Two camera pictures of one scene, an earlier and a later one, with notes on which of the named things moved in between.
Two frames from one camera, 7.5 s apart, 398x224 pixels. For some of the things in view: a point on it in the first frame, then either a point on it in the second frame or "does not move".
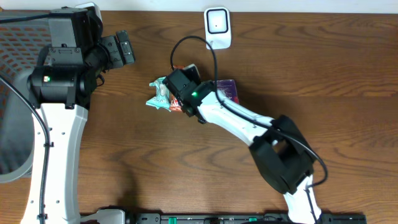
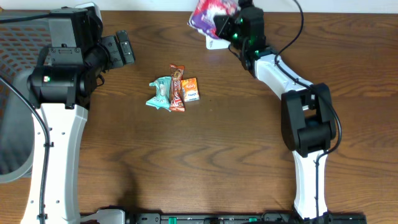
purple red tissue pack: [229, 87] -> [202, 18]
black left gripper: [113, 52] does not move
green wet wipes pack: [162, 98] does not move
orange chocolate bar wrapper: [175, 104] does not move
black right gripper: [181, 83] -> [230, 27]
